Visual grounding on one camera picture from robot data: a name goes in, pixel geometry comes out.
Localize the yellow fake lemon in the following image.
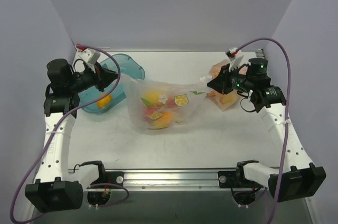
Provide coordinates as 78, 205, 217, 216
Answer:
143, 89, 163, 107

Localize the orange yellow fake mango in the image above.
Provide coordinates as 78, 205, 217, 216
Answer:
153, 111, 175, 129

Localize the clear printed plastic bag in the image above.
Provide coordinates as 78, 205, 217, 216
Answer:
121, 74, 212, 131

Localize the red fake apple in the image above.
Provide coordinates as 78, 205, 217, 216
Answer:
165, 97, 179, 108
143, 104, 158, 120

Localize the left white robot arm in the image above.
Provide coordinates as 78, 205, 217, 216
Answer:
25, 59, 121, 213

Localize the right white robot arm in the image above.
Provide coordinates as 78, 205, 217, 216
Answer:
207, 58, 326, 202

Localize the orange tied plastic bag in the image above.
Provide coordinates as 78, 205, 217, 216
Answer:
207, 59, 240, 111

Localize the small orange fake fruit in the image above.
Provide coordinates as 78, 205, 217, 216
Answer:
97, 94, 112, 109

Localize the teal plastic fruit tray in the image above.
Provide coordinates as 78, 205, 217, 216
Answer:
79, 53, 145, 114

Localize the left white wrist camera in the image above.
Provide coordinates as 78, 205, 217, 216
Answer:
75, 45, 100, 66

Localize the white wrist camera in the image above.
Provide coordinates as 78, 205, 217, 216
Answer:
75, 45, 100, 66
226, 47, 243, 72

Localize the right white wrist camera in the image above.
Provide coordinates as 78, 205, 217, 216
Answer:
226, 47, 243, 72

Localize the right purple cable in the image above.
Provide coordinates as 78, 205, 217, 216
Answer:
236, 38, 292, 223

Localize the front aluminium rail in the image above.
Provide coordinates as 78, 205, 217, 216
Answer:
65, 167, 278, 192

